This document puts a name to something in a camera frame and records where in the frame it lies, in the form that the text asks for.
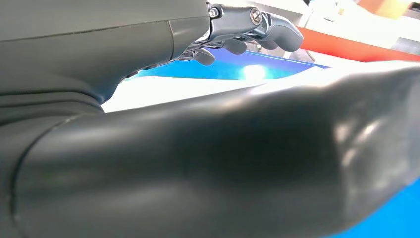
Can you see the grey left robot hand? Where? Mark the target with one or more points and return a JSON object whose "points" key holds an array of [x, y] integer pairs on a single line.
{"points": [[197, 164]]}

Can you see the red barrier belt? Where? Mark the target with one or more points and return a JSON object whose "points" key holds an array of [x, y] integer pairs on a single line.
{"points": [[344, 47]]}

